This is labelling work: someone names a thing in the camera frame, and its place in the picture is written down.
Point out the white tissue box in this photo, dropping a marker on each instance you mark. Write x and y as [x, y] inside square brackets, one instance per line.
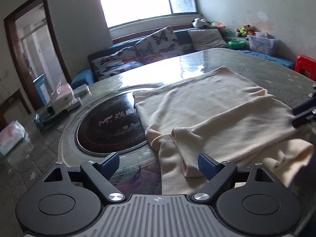
[64, 92]

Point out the red plastic stool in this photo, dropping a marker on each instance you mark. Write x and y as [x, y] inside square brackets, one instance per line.
[305, 63]

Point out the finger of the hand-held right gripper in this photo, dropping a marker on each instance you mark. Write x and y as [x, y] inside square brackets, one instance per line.
[300, 122]
[304, 107]

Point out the light blue cabinet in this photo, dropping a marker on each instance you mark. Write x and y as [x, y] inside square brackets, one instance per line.
[40, 84]

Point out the small clear plastic box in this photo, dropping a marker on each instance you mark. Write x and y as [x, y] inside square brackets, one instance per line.
[261, 34]

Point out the green flat box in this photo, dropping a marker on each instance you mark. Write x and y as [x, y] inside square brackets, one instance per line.
[82, 90]

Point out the large butterfly print pillow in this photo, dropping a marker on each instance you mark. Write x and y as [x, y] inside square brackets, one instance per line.
[158, 44]

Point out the brown plush toys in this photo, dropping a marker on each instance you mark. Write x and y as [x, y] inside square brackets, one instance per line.
[244, 30]

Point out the clear plastic storage box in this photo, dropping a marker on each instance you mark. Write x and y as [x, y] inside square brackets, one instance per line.
[261, 45]

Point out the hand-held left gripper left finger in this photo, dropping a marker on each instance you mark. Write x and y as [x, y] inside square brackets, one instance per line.
[109, 164]

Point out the window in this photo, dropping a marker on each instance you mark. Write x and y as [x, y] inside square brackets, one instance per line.
[138, 2]

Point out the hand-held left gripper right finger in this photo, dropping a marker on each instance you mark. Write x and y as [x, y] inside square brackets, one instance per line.
[206, 165]

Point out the plastic wrapped tissue bundle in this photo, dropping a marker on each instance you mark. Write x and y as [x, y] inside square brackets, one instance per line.
[13, 138]

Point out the blue brush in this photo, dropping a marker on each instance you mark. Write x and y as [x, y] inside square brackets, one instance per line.
[48, 119]

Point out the built-in black induction cooktop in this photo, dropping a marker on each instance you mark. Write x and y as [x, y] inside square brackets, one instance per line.
[106, 133]

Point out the cream knit garment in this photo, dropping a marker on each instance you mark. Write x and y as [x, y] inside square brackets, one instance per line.
[209, 98]

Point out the white flat box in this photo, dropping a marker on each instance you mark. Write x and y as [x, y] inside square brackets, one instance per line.
[66, 105]

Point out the pink and green plush toy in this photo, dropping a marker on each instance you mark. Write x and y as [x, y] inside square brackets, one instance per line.
[218, 25]

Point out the dark brown door frame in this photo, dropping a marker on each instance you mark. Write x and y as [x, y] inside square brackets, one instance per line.
[55, 34]

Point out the green bowl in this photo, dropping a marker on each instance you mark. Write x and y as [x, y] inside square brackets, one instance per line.
[236, 44]

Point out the grey pillow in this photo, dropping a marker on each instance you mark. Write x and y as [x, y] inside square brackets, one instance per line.
[207, 39]

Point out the white and black plush toy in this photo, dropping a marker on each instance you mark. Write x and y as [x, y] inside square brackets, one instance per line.
[198, 22]

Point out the blue patterned sofa cover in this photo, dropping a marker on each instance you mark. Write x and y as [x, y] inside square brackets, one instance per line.
[276, 60]

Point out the blue corner sofa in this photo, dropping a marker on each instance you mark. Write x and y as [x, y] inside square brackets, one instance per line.
[81, 75]

